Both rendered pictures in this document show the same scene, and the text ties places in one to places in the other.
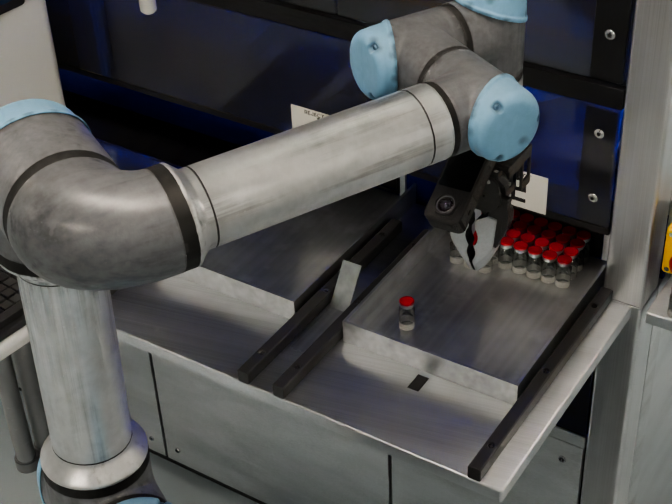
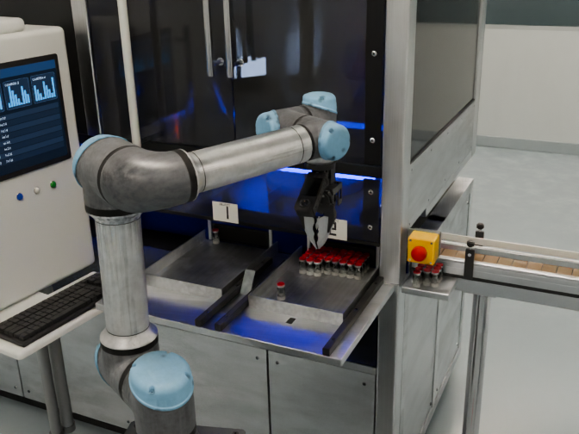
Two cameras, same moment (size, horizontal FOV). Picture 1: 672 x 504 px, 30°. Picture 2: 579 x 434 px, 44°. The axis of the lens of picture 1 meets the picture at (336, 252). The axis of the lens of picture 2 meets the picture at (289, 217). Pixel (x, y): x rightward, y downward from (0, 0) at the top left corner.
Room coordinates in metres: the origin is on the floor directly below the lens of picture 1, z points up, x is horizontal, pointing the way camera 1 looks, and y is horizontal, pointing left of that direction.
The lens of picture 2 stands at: (-0.32, 0.14, 1.77)
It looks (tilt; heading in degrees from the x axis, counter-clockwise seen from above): 21 degrees down; 351
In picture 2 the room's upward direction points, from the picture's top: 1 degrees counter-clockwise
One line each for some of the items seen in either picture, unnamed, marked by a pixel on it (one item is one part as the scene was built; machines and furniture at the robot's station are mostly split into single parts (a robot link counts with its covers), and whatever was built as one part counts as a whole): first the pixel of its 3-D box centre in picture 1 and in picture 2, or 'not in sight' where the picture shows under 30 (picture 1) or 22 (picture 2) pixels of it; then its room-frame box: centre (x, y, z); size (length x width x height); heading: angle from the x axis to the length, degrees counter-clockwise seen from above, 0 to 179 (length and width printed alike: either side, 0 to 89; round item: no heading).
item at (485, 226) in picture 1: (494, 234); (326, 228); (1.20, -0.19, 1.13); 0.06 x 0.03 x 0.09; 146
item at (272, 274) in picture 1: (286, 223); (212, 262); (1.57, 0.07, 0.90); 0.34 x 0.26 x 0.04; 146
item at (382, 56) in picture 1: (417, 59); (288, 127); (1.14, -0.09, 1.39); 0.11 x 0.11 x 0.08; 28
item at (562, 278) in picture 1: (513, 255); (331, 266); (1.45, -0.26, 0.90); 0.18 x 0.02 x 0.05; 56
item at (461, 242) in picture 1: (471, 226); (314, 226); (1.21, -0.16, 1.13); 0.06 x 0.03 x 0.09; 146
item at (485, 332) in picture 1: (485, 292); (320, 282); (1.38, -0.21, 0.90); 0.34 x 0.26 x 0.04; 146
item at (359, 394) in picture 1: (357, 297); (253, 290); (1.41, -0.03, 0.87); 0.70 x 0.48 x 0.02; 56
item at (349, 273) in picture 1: (326, 306); (239, 290); (1.35, 0.02, 0.91); 0.14 x 0.03 x 0.06; 146
